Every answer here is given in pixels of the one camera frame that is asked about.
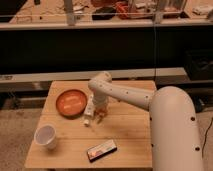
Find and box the white cup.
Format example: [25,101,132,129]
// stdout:
[34,125,57,150]

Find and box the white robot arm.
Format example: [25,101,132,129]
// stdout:
[88,71,204,171]

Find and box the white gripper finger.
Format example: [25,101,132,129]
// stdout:
[83,95,94,126]

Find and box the black rectangular box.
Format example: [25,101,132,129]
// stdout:
[87,140,117,162]

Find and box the wooden table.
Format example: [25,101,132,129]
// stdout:
[25,81,152,170]

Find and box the orange round plate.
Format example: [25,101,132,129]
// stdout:
[56,89,87,117]

